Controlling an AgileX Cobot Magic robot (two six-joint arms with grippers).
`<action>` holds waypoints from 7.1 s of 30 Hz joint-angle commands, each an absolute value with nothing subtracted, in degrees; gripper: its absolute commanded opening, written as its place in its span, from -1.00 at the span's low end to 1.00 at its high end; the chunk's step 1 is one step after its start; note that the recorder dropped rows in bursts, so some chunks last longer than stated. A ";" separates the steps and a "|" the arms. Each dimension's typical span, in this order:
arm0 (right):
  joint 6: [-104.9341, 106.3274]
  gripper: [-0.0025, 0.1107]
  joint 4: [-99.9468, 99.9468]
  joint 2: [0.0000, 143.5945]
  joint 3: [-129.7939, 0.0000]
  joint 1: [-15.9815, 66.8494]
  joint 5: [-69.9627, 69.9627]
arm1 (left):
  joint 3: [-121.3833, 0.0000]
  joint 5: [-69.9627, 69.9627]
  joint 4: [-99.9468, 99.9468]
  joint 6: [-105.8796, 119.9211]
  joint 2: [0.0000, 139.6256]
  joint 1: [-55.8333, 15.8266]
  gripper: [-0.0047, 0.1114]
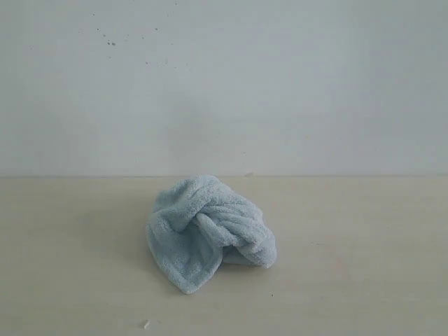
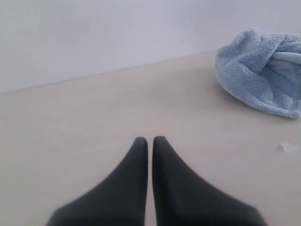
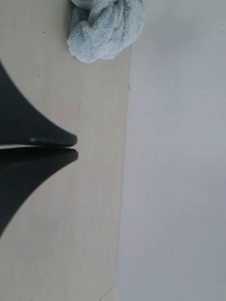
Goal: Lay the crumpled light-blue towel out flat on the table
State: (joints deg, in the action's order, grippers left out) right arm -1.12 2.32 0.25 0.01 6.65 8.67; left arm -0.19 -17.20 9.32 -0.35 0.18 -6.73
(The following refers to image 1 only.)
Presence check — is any light blue terry towel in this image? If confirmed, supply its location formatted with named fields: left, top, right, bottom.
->
left=146, top=175, right=277, bottom=294

